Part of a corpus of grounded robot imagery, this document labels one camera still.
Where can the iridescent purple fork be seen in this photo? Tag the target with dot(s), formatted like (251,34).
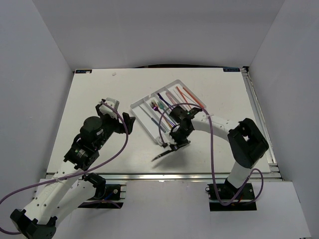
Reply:
(155,107)

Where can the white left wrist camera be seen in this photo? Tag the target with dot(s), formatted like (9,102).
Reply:
(109,107)

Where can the pink-handled steel spoon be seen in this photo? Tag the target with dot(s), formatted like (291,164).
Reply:
(171,98)

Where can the right blue table sticker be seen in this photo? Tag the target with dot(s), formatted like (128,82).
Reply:
(231,70)

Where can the iridescent blue knife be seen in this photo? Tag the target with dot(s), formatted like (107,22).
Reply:
(172,149)

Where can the blue table sticker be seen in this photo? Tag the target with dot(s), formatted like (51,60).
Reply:
(231,70)
(83,71)

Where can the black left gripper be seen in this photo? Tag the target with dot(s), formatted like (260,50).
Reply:
(119,129)

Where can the gold fork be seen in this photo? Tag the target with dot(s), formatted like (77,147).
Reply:
(168,122)

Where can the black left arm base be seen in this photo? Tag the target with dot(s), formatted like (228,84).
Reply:
(106,195)

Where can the left blue table sticker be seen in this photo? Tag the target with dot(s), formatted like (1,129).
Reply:
(83,71)

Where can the iridescent blue-handled spoon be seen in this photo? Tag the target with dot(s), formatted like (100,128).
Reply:
(159,95)

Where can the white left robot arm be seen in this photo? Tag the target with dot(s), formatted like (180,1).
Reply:
(41,217)

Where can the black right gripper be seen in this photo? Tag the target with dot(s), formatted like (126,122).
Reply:
(179,144)

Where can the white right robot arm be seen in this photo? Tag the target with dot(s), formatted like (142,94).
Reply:
(247,143)

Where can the orange chopstick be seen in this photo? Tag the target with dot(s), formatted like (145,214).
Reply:
(184,95)
(194,97)

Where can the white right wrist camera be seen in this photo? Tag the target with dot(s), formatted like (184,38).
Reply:
(165,140)

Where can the aluminium table rail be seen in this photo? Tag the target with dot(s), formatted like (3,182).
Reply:
(205,176)

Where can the iridescent purple spoon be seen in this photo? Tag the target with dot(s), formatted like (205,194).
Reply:
(164,103)

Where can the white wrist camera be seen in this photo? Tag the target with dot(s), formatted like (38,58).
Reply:
(109,107)
(165,140)

